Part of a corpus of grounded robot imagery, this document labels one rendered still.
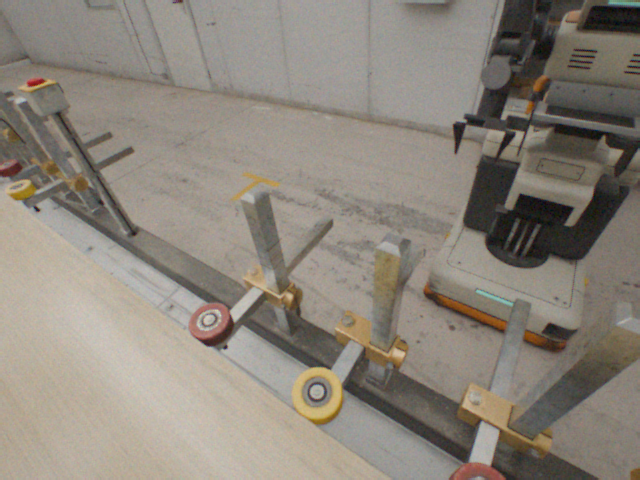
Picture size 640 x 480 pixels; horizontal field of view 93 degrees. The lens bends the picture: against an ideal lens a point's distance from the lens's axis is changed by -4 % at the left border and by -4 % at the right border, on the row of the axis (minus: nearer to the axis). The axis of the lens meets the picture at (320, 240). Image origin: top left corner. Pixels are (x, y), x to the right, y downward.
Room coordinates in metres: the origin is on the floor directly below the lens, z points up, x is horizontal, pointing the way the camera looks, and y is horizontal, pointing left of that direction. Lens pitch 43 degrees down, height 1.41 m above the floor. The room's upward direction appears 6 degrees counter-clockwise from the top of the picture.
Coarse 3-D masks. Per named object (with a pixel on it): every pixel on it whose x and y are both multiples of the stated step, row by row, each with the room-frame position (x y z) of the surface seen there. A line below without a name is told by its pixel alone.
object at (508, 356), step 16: (528, 304) 0.36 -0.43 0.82; (512, 320) 0.32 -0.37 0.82; (512, 336) 0.29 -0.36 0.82; (512, 352) 0.26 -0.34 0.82; (496, 368) 0.23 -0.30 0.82; (512, 368) 0.23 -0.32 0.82; (496, 384) 0.20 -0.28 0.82; (480, 432) 0.13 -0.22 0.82; (496, 432) 0.13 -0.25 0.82; (480, 448) 0.11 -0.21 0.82
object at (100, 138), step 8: (96, 136) 1.43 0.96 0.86; (104, 136) 1.45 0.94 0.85; (112, 136) 1.47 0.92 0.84; (88, 144) 1.38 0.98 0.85; (96, 144) 1.41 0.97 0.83; (64, 152) 1.31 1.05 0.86; (24, 168) 1.20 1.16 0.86; (32, 168) 1.20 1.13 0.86; (8, 176) 1.15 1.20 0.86; (16, 176) 1.15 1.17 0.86; (24, 176) 1.17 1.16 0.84
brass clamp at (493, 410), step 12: (492, 396) 0.18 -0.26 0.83; (468, 408) 0.17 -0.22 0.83; (480, 408) 0.17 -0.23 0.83; (492, 408) 0.16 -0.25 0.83; (504, 408) 0.16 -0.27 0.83; (468, 420) 0.16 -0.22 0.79; (480, 420) 0.15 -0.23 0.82; (492, 420) 0.15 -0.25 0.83; (504, 420) 0.14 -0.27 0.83; (504, 432) 0.13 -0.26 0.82; (516, 432) 0.12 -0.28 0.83; (516, 444) 0.11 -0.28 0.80; (528, 444) 0.11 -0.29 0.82; (540, 444) 0.10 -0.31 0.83; (540, 456) 0.09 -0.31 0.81
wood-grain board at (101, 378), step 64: (0, 192) 0.95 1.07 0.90; (0, 256) 0.61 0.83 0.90; (64, 256) 0.59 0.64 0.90; (0, 320) 0.41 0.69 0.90; (64, 320) 0.39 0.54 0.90; (128, 320) 0.37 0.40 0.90; (0, 384) 0.26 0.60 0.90; (64, 384) 0.25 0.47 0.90; (128, 384) 0.24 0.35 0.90; (192, 384) 0.23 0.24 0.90; (256, 384) 0.22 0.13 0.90; (0, 448) 0.16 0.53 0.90; (64, 448) 0.15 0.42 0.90; (128, 448) 0.14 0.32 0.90; (192, 448) 0.14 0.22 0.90; (256, 448) 0.13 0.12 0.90; (320, 448) 0.12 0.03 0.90
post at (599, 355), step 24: (624, 312) 0.14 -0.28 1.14; (600, 336) 0.14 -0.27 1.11; (624, 336) 0.13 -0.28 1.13; (576, 360) 0.14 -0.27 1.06; (600, 360) 0.12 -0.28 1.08; (624, 360) 0.12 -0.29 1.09; (552, 384) 0.13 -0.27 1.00; (576, 384) 0.12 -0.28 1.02; (600, 384) 0.11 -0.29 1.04; (528, 408) 0.13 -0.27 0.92; (552, 408) 0.12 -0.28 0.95; (528, 432) 0.12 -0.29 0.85
